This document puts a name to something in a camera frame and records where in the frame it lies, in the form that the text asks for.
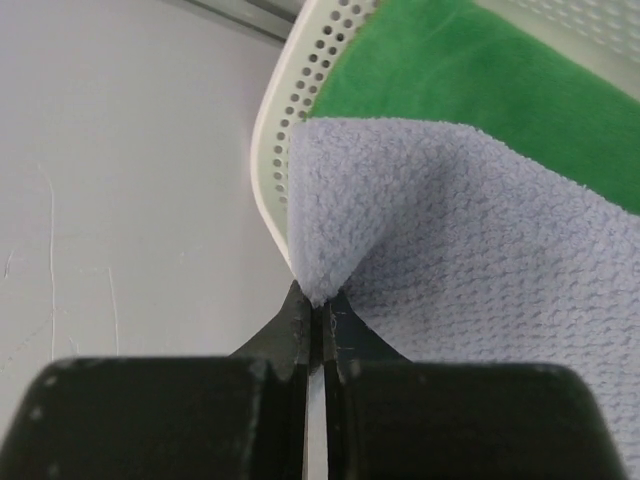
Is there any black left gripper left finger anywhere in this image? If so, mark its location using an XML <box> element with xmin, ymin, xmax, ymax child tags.
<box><xmin>1</xmin><ymin>284</ymin><xmax>312</xmax><ymax>479</ymax></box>

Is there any left aluminium frame post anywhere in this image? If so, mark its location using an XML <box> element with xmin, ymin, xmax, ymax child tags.
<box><xmin>168</xmin><ymin>0</ymin><xmax>304</xmax><ymax>42</ymax></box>

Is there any white perforated plastic basket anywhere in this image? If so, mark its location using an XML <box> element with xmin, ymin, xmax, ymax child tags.
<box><xmin>250</xmin><ymin>1</ymin><xmax>639</xmax><ymax>254</ymax></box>

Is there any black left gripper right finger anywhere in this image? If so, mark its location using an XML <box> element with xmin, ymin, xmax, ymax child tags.
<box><xmin>319</xmin><ymin>295</ymin><xmax>626</xmax><ymax>479</ymax></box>

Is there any light blue cloth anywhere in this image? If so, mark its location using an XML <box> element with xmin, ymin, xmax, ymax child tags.
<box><xmin>288</xmin><ymin>118</ymin><xmax>639</xmax><ymax>478</ymax></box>

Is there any green microfiber towel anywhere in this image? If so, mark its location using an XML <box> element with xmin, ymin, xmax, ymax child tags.
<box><xmin>312</xmin><ymin>1</ymin><xmax>639</xmax><ymax>212</ymax></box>

